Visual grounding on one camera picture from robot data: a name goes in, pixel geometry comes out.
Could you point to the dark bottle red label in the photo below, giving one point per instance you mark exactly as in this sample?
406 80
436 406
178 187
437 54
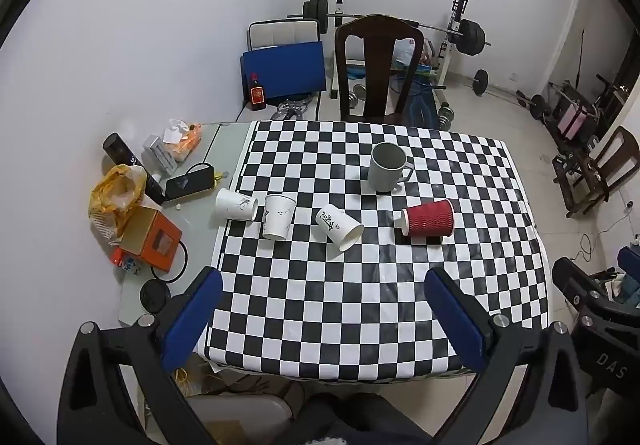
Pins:
256 97

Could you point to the black yellow power bank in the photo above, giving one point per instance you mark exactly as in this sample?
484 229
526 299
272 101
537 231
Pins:
189 182

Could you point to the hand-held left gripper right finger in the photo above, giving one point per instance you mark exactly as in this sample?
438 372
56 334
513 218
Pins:
457 320

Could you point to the chrome metal fittings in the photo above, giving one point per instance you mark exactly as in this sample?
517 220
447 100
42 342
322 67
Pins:
291 109

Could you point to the small red blue carton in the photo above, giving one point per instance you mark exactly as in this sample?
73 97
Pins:
126 262

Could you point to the yellow plastic bag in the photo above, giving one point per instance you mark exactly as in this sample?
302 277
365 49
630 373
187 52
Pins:
112 205

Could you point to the black spray bottle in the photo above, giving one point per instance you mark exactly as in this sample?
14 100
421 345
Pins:
151 186

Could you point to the barbell with black plates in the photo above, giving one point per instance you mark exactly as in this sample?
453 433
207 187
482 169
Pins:
472 36

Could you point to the small barbell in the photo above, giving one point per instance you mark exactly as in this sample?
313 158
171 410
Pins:
481 81

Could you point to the black cylinder can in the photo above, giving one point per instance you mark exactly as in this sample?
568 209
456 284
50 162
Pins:
119 148

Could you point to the white bench press rack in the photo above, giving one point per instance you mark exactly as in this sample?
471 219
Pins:
451 40

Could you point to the pink bag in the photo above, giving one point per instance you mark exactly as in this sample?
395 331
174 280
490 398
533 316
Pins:
571 121

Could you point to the white paper cup faint print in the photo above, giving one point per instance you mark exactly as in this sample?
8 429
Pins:
234 204

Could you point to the white paper cup small print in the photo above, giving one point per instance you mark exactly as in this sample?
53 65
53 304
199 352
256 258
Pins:
277 222

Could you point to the blue board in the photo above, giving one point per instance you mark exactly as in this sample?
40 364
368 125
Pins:
285 72

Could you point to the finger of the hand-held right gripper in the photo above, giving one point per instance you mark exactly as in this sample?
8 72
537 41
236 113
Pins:
575 282
631 260

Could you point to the white padded chair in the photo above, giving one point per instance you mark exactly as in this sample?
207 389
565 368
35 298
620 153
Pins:
282 32

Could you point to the brown wooden chair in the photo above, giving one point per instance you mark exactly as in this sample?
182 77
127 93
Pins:
607 165

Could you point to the white paper cup large print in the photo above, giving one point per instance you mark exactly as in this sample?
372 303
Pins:
340 227

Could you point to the orange cardboard box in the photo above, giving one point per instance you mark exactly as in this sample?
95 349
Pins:
150 237

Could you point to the black white checkered tablecloth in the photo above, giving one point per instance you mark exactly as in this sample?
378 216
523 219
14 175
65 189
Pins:
380 295

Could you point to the dark exercise bench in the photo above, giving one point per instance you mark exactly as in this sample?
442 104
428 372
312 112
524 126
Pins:
421 104

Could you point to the red ribbed paper cup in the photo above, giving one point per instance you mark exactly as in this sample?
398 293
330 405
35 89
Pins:
431 221

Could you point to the black round disc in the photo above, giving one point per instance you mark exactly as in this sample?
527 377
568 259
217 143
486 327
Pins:
154 296

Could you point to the dark wooden chair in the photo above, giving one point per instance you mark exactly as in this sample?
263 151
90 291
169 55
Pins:
376 75

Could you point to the white ceramic mug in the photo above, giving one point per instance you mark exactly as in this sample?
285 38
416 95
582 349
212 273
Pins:
386 172

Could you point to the chrome dumbbell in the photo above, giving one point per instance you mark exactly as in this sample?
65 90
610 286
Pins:
358 96
446 116

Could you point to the orange white snack packet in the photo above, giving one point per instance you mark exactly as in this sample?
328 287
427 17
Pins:
182 141

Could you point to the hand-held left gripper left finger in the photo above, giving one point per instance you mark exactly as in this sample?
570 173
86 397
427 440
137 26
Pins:
192 320

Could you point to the silver box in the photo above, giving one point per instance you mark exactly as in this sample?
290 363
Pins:
159 155

